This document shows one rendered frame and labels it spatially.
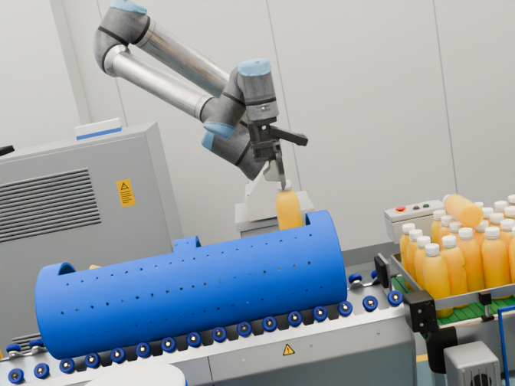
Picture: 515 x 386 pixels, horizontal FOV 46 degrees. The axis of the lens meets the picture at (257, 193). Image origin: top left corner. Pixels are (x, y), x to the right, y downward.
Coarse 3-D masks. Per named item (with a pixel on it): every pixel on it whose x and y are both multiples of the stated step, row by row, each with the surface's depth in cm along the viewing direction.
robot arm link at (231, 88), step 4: (236, 68) 184; (232, 72) 185; (236, 72) 180; (232, 76) 183; (236, 76) 179; (232, 80) 182; (236, 80) 179; (228, 84) 182; (232, 84) 181; (236, 84) 180; (228, 88) 182; (232, 88) 181; (236, 88) 181; (228, 92) 181; (232, 92) 181; (236, 92) 181; (240, 92) 181; (236, 96) 181; (240, 96) 181
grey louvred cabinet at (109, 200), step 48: (48, 144) 352; (96, 144) 318; (144, 144) 317; (0, 192) 321; (48, 192) 321; (96, 192) 322; (144, 192) 323; (0, 240) 326; (48, 240) 327; (96, 240) 328; (144, 240) 329; (0, 288) 332; (0, 336) 338
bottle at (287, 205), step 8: (280, 192) 180; (288, 192) 179; (280, 200) 179; (288, 200) 178; (296, 200) 180; (280, 208) 179; (288, 208) 179; (296, 208) 179; (280, 216) 180; (288, 216) 179; (296, 216) 180; (280, 224) 181; (288, 224) 180; (296, 224) 180
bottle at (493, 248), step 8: (488, 240) 177; (496, 240) 176; (488, 248) 176; (496, 248) 175; (504, 248) 176; (488, 256) 176; (496, 256) 175; (504, 256) 176; (488, 264) 177; (496, 264) 176; (504, 264) 176; (488, 272) 178; (496, 272) 176; (504, 272) 176; (488, 280) 179; (496, 280) 177; (504, 280) 177; (488, 288) 180; (504, 296) 178
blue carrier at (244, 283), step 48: (192, 240) 180; (240, 240) 176; (288, 240) 174; (336, 240) 173; (48, 288) 173; (96, 288) 172; (144, 288) 171; (192, 288) 171; (240, 288) 171; (288, 288) 172; (336, 288) 174; (48, 336) 171; (96, 336) 172; (144, 336) 175
